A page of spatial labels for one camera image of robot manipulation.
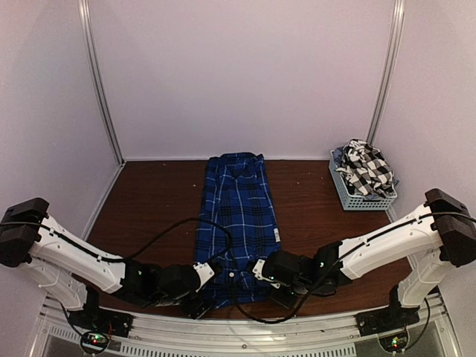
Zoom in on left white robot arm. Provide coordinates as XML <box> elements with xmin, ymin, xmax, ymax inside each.
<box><xmin>1</xmin><ymin>198</ymin><xmax>222</xmax><ymax>330</ymax></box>

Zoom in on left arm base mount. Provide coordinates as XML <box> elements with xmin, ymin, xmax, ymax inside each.
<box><xmin>68</xmin><ymin>287</ymin><xmax>133</xmax><ymax>338</ymax></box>

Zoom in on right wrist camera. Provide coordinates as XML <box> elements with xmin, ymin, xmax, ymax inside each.
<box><xmin>251</xmin><ymin>259</ymin><xmax>281</xmax><ymax>289</ymax></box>

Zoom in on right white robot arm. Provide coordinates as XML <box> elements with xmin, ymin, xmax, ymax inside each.
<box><xmin>254</xmin><ymin>188</ymin><xmax>475</xmax><ymax>329</ymax></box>

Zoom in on light blue checked shirt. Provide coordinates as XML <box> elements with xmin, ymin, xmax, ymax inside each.
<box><xmin>332</xmin><ymin>147</ymin><xmax>348</xmax><ymax>168</ymax></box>

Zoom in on black white checked shirt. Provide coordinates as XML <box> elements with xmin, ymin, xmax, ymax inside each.
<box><xmin>336</xmin><ymin>139</ymin><xmax>396</xmax><ymax>197</ymax></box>

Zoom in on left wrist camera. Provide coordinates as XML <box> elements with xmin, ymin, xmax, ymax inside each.
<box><xmin>193</xmin><ymin>262</ymin><xmax>223</xmax><ymax>291</ymax></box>

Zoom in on right aluminium frame post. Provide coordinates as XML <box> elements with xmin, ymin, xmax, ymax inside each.
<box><xmin>367</xmin><ymin>0</ymin><xmax>405</xmax><ymax>145</ymax></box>

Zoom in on circuit board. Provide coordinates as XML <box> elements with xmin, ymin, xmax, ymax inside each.
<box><xmin>379</xmin><ymin>333</ymin><xmax>409</xmax><ymax>353</ymax></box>
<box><xmin>80</xmin><ymin>331</ymin><xmax>110</xmax><ymax>354</ymax></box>

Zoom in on right circuit board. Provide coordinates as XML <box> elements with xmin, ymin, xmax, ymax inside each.
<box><xmin>379</xmin><ymin>333</ymin><xmax>409</xmax><ymax>353</ymax></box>

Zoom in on front aluminium rail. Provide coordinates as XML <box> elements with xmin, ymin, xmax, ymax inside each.
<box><xmin>27</xmin><ymin>293</ymin><xmax>462</xmax><ymax>356</ymax></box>

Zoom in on left circuit board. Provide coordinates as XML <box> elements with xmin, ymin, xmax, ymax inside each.
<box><xmin>80</xmin><ymin>331</ymin><xmax>110</xmax><ymax>354</ymax></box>

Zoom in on left aluminium frame post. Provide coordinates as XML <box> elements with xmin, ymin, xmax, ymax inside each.
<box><xmin>77</xmin><ymin>0</ymin><xmax>125</xmax><ymax>166</ymax></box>

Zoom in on blue plaid long sleeve shirt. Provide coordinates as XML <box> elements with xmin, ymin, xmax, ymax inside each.
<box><xmin>194</xmin><ymin>152</ymin><xmax>281</xmax><ymax>309</ymax></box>

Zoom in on left black cable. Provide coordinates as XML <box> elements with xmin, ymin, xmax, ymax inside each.
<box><xmin>0</xmin><ymin>217</ymin><xmax>231</xmax><ymax>268</ymax></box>

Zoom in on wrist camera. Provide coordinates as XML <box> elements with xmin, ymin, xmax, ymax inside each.
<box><xmin>193</xmin><ymin>262</ymin><xmax>223</xmax><ymax>291</ymax></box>
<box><xmin>251</xmin><ymin>259</ymin><xmax>281</xmax><ymax>289</ymax></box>

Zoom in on right black cable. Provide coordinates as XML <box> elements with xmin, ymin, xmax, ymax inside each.
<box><xmin>234</xmin><ymin>211</ymin><xmax>476</xmax><ymax>324</ymax></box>

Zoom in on light blue perforated basket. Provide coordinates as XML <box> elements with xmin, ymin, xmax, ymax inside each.
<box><xmin>329</xmin><ymin>150</ymin><xmax>398</xmax><ymax>211</ymax></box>

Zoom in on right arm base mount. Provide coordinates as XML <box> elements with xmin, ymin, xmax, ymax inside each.
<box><xmin>355</xmin><ymin>286</ymin><xmax>419</xmax><ymax>337</ymax></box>

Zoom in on aluminium frame post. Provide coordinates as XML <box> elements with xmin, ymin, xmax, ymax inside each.
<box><xmin>367</xmin><ymin>0</ymin><xmax>405</xmax><ymax>145</ymax></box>
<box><xmin>77</xmin><ymin>0</ymin><xmax>125</xmax><ymax>166</ymax></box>

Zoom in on black cable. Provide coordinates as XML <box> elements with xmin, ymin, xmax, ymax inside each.
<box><xmin>0</xmin><ymin>217</ymin><xmax>231</xmax><ymax>268</ymax></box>
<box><xmin>234</xmin><ymin>211</ymin><xmax>476</xmax><ymax>324</ymax></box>

